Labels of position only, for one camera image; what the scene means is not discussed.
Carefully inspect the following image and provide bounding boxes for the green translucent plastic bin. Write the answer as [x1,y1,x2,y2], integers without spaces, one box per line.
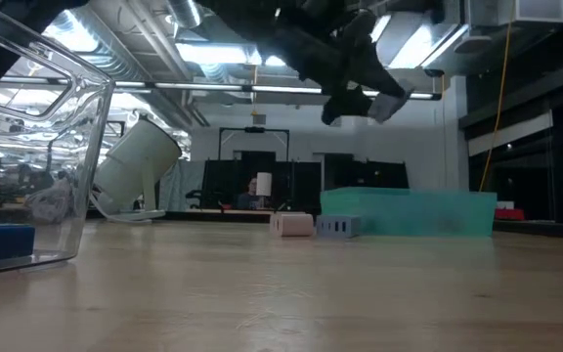
[320,186,498,239]

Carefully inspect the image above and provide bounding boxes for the black partition panels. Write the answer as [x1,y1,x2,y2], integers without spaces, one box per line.
[197,150,323,212]

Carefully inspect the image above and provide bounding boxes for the yellow cable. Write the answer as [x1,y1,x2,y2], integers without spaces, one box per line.
[478,0,516,193]

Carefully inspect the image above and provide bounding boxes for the white cylinder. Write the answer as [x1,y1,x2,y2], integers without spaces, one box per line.
[255,171,274,198]

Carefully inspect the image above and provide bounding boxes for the black aluminium frame rail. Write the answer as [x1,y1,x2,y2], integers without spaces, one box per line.
[493,219,563,242]

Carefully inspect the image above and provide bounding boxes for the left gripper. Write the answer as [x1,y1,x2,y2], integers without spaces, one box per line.
[285,9,408,126]

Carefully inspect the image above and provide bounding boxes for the silver ceiling duct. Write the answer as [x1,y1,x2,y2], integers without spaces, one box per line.
[166,0,203,29]

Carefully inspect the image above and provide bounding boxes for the white ceiling box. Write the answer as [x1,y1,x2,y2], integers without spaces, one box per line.
[514,0,563,24]

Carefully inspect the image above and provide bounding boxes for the clear plastic bin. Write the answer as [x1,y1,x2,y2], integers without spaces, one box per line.
[0,0,116,279]

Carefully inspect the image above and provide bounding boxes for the black cabinets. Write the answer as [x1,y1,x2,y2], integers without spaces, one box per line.
[323,153,410,191]

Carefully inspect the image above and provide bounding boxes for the black metal stand frame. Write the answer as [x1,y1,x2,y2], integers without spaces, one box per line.
[217,126,291,162]

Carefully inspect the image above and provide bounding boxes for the long ceiling tube light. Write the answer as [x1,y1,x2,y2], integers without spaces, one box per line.
[109,80,443,102]

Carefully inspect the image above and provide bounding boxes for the person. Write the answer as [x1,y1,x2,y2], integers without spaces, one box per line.
[236,176,269,211]

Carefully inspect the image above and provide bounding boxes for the blue digital clock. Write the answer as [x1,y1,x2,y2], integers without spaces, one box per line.
[0,223,37,266]

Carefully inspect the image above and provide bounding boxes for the grey cloth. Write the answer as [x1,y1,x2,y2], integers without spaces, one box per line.
[157,159,205,212]

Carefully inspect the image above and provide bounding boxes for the white lamp cable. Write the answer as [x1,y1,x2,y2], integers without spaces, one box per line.
[24,178,155,225]

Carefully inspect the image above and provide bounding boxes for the pink USB wall charger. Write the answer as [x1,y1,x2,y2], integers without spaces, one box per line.
[269,211,316,239]

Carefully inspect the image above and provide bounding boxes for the red flat box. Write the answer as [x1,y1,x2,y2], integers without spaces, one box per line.
[494,207,526,222]

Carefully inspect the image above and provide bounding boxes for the white desk lamp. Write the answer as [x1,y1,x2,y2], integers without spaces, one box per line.
[91,112,183,224]

